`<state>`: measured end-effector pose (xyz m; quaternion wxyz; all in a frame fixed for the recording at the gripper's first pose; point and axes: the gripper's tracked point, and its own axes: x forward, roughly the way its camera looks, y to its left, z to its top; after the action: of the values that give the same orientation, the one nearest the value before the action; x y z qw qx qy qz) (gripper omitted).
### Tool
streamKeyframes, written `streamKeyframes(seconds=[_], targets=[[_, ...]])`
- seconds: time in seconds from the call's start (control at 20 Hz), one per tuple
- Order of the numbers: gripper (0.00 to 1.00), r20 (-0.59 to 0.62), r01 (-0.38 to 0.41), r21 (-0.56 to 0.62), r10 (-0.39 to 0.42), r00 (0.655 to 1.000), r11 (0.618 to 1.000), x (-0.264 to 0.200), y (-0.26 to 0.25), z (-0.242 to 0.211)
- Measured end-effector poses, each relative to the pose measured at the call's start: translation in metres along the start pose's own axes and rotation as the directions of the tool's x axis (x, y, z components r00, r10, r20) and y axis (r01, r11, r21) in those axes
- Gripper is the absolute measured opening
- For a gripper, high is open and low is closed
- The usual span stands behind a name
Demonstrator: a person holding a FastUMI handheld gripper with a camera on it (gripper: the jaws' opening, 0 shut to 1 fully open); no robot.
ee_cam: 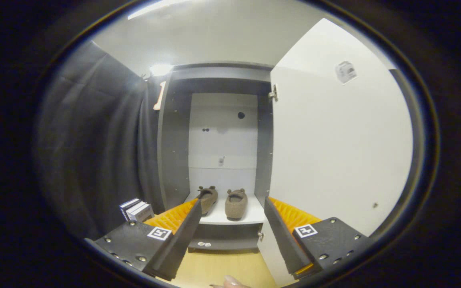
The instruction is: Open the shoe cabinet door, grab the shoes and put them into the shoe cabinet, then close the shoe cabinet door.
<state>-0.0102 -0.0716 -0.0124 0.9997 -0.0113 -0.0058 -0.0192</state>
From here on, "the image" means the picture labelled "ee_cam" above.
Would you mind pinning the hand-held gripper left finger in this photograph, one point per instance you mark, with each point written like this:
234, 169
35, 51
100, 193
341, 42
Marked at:
182, 240

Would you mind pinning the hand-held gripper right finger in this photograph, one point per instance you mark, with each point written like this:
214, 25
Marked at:
284, 240

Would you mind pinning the brown fuzzy shoe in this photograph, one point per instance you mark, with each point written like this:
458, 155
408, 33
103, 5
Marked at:
236, 206
209, 198

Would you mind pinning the white shoe cabinet door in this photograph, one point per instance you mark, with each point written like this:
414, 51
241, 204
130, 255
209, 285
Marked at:
334, 160

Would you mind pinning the metal door hinge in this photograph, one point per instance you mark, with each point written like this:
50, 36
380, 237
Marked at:
260, 235
273, 92

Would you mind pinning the white cabinet shelf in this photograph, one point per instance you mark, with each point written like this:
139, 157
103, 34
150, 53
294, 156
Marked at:
250, 214

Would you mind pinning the small white crumpled packet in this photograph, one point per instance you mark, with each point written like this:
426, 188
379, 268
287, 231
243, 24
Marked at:
204, 243

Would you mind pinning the grey portrait cover book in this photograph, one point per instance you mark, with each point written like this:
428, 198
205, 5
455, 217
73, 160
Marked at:
145, 212

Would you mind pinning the thin blue white book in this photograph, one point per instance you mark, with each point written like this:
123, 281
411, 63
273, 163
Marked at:
134, 208

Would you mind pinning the black backdrop cloth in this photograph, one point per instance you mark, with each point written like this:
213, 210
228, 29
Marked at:
94, 140

